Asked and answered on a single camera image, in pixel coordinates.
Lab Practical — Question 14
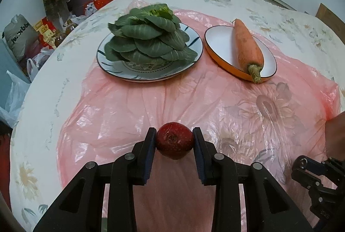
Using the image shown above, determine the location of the large red apple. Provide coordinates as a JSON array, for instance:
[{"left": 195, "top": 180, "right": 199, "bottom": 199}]
[{"left": 155, "top": 122, "right": 194, "bottom": 160}]

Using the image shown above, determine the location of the floral white bedspread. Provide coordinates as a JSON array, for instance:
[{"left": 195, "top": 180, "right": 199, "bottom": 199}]
[{"left": 9, "top": 0, "right": 344, "bottom": 231}]

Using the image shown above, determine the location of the pink plastic sheet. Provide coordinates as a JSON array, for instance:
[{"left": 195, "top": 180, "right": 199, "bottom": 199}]
[{"left": 57, "top": 35, "right": 340, "bottom": 231}]

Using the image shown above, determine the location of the white plastic bag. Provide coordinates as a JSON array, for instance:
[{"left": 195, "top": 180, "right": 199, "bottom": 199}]
[{"left": 1, "top": 70, "right": 30, "bottom": 129}]

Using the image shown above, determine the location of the carrot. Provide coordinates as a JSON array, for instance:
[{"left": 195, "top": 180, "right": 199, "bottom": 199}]
[{"left": 234, "top": 19, "right": 264, "bottom": 84}]

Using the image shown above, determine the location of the orange rimmed oval plate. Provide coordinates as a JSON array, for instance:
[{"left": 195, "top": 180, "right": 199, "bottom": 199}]
[{"left": 204, "top": 25, "right": 277, "bottom": 82}]

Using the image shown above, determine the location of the blue rimmed white plate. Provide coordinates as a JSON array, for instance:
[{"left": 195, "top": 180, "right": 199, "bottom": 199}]
[{"left": 96, "top": 24, "right": 203, "bottom": 83}]

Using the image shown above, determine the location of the pile of bok choy leaves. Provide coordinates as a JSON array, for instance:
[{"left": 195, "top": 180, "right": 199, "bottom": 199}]
[{"left": 108, "top": 4, "right": 189, "bottom": 58}]

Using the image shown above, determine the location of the wooden headboard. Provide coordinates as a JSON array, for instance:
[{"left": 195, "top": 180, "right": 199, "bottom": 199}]
[{"left": 316, "top": 3, "right": 345, "bottom": 43}]

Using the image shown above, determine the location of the grey printed bag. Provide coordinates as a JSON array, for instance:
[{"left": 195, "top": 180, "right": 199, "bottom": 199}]
[{"left": 3, "top": 14, "right": 38, "bottom": 61}]

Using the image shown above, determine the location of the red yellow package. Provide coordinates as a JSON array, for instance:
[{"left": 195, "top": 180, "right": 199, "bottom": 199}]
[{"left": 33, "top": 17, "right": 61, "bottom": 50}]

